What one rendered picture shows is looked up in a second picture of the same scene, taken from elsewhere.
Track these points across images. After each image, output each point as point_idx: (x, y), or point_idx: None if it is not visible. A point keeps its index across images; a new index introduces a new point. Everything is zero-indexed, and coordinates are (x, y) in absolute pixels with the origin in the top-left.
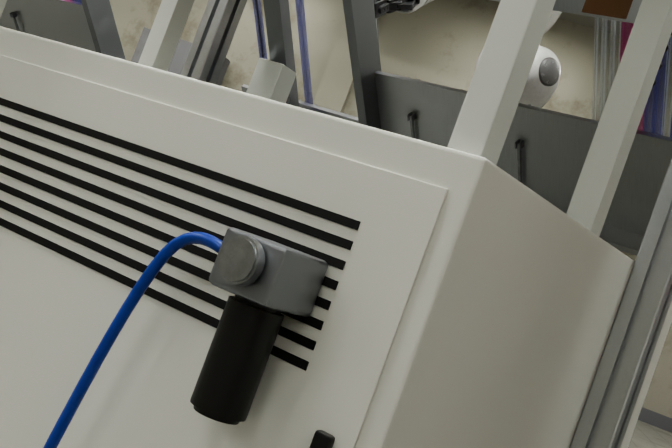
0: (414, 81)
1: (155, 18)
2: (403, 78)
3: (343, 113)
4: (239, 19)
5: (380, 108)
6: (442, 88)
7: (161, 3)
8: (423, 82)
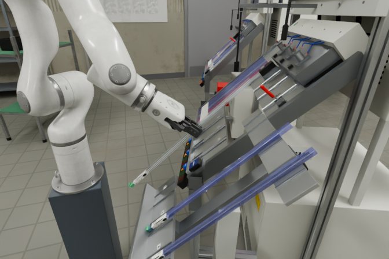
0: (227, 137)
1: (368, 184)
2: (227, 140)
3: (175, 190)
4: (327, 169)
5: None
6: (227, 130)
7: (370, 180)
8: (227, 135)
